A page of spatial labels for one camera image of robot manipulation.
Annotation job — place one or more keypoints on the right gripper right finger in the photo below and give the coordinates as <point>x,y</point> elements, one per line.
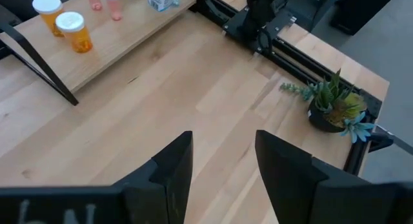
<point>290,185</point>

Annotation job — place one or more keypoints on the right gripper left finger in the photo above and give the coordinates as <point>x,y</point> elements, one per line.
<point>167,179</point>

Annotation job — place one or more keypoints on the white medicine bottle blue label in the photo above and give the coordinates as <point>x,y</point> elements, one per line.
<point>161,1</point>

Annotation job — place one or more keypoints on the orange pill bottle white cap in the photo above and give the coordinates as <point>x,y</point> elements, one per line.
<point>69,22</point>
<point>46,4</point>

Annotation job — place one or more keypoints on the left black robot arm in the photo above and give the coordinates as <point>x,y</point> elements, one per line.
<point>258,17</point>

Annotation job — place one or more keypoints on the green succulent plant in pot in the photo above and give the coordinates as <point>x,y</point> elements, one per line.
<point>335,111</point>

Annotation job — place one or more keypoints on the black aluminium table frame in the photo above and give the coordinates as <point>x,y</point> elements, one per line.
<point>309,69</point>

